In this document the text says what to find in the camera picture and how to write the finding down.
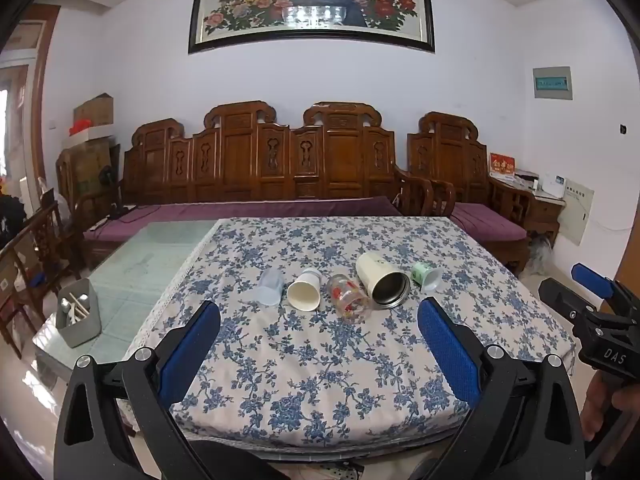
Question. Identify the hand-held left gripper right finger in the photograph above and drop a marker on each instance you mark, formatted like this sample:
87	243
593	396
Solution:
450	350

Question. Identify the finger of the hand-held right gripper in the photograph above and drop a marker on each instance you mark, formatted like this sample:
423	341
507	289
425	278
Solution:
560	297
592	280

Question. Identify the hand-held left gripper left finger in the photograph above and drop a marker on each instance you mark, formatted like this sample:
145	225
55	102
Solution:
187	350

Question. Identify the small green cup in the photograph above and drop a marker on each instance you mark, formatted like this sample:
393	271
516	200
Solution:
426	276

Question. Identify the cream steel-lined cup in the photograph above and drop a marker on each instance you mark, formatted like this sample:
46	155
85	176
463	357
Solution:
382	280

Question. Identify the clear plastic cup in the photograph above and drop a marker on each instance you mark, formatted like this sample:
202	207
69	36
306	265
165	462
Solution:
270	287

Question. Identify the glass cup with red print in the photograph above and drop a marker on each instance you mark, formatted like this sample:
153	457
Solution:
349	297

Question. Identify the white paper cup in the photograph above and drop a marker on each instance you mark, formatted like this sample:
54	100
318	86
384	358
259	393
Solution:
304	294

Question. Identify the person's right hand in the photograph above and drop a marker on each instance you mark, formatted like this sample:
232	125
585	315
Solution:
595	410

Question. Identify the clear plastic bag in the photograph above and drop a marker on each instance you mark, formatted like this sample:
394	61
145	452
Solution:
541	255

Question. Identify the wooden side table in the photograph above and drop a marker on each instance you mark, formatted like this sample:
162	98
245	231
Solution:
542	212

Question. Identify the glass-topped table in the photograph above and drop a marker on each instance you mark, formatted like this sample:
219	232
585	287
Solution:
145	270

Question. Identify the white device box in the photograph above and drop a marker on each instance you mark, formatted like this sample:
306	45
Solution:
552	185

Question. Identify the short purple seat cushion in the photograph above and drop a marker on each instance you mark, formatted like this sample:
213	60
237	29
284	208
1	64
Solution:
487	222

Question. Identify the grey utensil holder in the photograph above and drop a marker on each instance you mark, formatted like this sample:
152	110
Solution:
82	330

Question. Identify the blue floral tablecloth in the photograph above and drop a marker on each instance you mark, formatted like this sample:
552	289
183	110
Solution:
300	370

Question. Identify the white utensil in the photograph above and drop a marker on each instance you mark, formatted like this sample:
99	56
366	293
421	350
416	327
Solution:
80	306

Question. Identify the red desk calendar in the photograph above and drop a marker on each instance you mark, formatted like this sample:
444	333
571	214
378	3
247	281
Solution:
501	166

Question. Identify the long purple seat cushion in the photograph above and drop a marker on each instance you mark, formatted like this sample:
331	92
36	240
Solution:
240	212

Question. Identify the wooden side chair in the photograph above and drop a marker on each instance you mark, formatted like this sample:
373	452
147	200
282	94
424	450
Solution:
35	265

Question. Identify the black desk fan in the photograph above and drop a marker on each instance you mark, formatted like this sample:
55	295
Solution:
111	190

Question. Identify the carved wooden armchair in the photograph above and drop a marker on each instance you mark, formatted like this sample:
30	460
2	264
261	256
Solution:
450	155

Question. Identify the carved wooden sofa bench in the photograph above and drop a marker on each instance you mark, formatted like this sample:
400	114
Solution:
260	160

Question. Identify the small cardboard box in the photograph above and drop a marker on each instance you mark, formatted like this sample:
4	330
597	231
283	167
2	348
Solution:
94	109

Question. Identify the framed peacock painting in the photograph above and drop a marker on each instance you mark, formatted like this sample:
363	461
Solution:
310	5

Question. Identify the wall electrical panel box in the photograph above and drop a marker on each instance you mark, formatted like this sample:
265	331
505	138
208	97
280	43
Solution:
551	82

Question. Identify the wooden door frame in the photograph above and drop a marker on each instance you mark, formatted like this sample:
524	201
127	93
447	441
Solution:
42	90

